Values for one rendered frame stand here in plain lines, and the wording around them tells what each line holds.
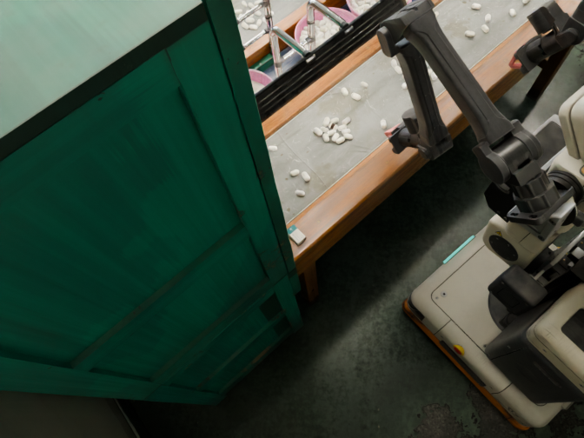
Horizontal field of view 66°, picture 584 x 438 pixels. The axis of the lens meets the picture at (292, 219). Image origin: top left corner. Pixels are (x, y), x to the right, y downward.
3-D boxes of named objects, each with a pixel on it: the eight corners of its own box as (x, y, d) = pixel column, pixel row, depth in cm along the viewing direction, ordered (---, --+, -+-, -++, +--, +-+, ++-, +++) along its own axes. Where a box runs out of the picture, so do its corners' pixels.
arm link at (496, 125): (385, 5, 92) (425, -24, 92) (373, 32, 106) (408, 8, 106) (510, 183, 92) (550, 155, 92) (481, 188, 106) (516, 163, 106)
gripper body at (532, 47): (511, 55, 127) (530, 43, 119) (535, 36, 129) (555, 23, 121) (524, 74, 127) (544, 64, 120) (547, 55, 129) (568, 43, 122)
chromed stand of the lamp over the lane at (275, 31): (350, 116, 171) (355, 22, 130) (311, 147, 167) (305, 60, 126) (316, 87, 178) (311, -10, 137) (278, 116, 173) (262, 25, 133)
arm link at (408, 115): (428, 161, 127) (454, 143, 127) (414, 128, 122) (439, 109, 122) (408, 150, 138) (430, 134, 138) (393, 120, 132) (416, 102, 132)
